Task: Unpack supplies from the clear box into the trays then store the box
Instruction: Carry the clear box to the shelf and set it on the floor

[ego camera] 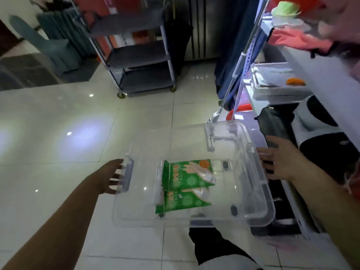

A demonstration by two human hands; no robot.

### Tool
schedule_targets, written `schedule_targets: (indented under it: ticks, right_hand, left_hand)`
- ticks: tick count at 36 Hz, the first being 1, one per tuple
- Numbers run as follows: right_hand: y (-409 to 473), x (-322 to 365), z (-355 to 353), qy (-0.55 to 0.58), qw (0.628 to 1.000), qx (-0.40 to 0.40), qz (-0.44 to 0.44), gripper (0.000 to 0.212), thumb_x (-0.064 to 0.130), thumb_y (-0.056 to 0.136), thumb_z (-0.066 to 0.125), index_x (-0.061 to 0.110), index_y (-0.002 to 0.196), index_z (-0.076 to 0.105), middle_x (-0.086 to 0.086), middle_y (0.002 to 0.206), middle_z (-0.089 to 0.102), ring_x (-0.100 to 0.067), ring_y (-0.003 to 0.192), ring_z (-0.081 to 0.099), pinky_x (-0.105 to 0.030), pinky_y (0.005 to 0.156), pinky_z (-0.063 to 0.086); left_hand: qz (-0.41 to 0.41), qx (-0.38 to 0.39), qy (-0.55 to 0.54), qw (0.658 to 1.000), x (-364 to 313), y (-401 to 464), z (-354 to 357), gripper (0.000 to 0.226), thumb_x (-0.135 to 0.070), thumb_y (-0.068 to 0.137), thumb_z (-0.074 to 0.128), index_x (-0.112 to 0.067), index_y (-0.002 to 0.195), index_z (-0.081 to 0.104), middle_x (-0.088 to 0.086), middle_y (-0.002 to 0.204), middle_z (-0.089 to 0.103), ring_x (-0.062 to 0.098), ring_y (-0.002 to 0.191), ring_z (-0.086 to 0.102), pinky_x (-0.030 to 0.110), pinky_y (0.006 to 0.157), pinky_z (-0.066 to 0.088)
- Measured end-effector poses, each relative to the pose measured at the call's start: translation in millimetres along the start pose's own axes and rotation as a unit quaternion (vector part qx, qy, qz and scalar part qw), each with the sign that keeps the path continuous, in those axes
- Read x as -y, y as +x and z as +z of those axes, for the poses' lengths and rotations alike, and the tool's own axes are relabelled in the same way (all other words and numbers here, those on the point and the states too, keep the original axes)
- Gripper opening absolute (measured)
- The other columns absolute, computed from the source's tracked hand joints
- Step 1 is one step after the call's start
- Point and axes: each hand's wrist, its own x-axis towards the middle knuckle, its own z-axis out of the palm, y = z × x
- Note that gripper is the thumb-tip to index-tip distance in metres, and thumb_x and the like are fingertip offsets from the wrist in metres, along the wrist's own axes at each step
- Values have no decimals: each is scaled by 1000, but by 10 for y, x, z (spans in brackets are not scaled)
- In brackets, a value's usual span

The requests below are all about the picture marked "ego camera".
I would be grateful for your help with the stainless steel refrigerator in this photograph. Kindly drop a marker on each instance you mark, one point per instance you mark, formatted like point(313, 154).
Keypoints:
point(208, 28)

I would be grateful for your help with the person's left hand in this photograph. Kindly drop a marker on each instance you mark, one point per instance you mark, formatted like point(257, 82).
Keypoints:
point(102, 178)

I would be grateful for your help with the dark blue hanging cloth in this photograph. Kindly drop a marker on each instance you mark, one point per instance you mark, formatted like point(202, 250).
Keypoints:
point(233, 53)

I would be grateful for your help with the clear plastic storage box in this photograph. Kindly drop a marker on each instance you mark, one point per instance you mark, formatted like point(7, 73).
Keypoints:
point(242, 194)

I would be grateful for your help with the person's right forearm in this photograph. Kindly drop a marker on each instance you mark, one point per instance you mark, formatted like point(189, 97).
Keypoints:
point(329, 199)

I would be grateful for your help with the person's left forearm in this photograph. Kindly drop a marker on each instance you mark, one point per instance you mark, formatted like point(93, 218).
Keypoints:
point(56, 230)

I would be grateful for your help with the white plastic basket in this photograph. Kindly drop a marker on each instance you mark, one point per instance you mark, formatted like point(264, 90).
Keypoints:
point(270, 92)

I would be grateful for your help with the person's right thumb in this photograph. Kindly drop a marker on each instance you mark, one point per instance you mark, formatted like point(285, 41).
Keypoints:
point(265, 151)

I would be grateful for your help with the dark floor mat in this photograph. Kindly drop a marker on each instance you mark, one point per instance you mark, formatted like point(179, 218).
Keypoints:
point(33, 71)

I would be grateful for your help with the black cart bag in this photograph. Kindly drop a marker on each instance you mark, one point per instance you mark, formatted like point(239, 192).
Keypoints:
point(178, 44)

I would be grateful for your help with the red plastic basin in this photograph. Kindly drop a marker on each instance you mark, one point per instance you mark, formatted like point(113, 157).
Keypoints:
point(243, 108)

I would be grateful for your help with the grey pleated fabric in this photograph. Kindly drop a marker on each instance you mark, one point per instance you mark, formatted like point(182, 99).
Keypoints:
point(67, 30)

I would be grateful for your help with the small orange item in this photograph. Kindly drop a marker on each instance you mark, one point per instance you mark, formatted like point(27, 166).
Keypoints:
point(295, 82)

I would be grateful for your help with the black and white cloth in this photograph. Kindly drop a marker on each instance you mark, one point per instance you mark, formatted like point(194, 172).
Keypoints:
point(323, 137)

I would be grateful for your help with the pink cloth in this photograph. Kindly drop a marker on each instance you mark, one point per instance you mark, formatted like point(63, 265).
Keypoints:
point(295, 39)

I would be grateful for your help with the person's left thumb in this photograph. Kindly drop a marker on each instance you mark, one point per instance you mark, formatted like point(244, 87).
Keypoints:
point(115, 163)

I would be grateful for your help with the person's right hand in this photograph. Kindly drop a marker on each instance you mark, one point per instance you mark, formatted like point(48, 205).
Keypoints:
point(284, 160)

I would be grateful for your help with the person's white shoe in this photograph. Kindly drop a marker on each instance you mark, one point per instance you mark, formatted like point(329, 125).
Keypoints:
point(227, 264)

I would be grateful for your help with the grey utility cart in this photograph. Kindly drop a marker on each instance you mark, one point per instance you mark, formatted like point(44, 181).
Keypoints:
point(137, 56)

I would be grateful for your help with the white metal shelf rack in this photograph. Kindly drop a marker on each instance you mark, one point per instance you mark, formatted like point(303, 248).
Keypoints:
point(332, 87)

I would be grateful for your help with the green glove packet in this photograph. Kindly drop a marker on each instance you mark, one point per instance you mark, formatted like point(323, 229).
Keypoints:
point(182, 200)
point(188, 174)

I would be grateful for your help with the person's black trouser leg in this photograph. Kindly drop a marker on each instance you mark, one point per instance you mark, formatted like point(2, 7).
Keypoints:
point(213, 244)

